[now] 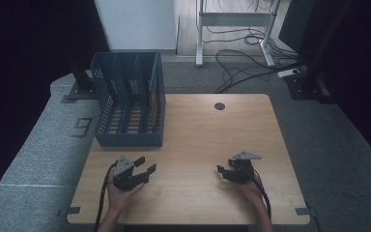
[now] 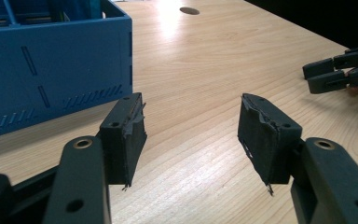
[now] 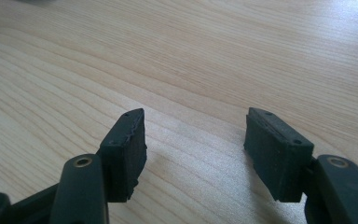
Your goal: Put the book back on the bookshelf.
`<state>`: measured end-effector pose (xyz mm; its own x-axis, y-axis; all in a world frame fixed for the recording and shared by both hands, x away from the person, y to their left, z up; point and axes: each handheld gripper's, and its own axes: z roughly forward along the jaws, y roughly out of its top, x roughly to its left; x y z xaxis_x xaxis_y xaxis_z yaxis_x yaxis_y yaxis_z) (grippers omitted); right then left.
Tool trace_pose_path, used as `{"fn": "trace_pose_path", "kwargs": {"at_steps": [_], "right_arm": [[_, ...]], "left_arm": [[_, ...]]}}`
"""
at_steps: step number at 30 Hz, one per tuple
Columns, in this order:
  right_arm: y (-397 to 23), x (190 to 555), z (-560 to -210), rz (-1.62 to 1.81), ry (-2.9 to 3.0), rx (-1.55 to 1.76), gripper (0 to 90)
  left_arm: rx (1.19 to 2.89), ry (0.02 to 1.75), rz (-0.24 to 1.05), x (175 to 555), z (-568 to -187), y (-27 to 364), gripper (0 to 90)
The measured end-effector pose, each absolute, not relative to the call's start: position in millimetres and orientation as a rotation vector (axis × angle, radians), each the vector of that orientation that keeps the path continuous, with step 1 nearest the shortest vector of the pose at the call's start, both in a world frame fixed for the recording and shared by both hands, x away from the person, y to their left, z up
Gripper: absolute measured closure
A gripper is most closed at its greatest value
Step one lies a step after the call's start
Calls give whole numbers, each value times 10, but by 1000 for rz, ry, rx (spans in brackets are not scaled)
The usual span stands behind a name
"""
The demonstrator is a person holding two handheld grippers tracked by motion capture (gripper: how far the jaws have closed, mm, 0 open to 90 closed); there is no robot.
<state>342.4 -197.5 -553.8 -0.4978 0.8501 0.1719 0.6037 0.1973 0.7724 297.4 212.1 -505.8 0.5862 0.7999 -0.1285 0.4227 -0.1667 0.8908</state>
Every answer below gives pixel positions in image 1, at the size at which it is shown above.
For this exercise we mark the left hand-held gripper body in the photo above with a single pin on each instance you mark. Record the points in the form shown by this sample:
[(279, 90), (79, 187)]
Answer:
[(125, 179)]

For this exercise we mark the blue perforated file rack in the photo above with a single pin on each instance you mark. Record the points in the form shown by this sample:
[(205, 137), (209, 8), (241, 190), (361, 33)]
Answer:
[(127, 129)]

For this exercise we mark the person's left hand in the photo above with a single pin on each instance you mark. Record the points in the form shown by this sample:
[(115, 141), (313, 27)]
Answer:
[(120, 198)]

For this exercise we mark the white partition panel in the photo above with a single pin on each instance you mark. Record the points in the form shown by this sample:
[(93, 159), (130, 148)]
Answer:
[(138, 25)]

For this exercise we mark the white power strip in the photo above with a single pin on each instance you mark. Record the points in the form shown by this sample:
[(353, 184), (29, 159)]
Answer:
[(288, 73)]

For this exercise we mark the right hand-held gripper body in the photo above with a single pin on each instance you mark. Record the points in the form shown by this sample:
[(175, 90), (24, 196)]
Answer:
[(243, 169)]

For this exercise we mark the white metal desk frame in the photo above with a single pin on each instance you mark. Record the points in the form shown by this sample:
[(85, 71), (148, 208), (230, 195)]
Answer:
[(235, 19)]

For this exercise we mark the black stand with base plate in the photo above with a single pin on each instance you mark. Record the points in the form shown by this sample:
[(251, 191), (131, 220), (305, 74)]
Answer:
[(306, 85), (82, 87)]

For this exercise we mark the person's right hand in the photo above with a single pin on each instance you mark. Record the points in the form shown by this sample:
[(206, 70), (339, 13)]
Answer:
[(252, 193)]

